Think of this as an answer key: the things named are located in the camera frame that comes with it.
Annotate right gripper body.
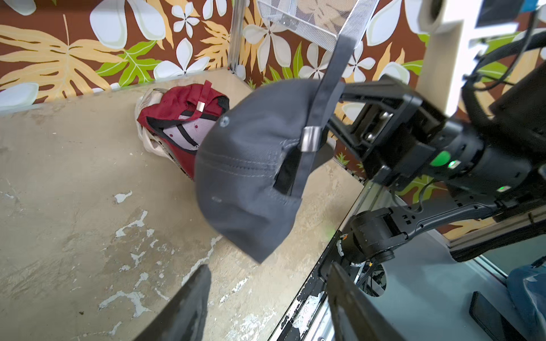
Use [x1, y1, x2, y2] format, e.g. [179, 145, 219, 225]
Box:
[329, 1, 525, 192]

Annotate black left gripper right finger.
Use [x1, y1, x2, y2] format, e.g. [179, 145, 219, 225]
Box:
[326, 264, 404, 341]

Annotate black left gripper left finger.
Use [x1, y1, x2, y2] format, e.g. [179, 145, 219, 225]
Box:
[135, 264, 211, 341]

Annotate dark grey baseball cap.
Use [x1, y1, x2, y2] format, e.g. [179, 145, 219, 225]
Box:
[194, 36, 356, 263]

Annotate red baseball cap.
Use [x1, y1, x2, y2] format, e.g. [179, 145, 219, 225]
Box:
[139, 81, 230, 179]

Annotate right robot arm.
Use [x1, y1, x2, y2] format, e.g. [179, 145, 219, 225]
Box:
[328, 1, 545, 265]

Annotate white cap under pile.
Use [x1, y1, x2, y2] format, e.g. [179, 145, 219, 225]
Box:
[134, 88, 172, 160]

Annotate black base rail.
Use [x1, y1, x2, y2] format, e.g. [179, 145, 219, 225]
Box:
[269, 231, 346, 341]

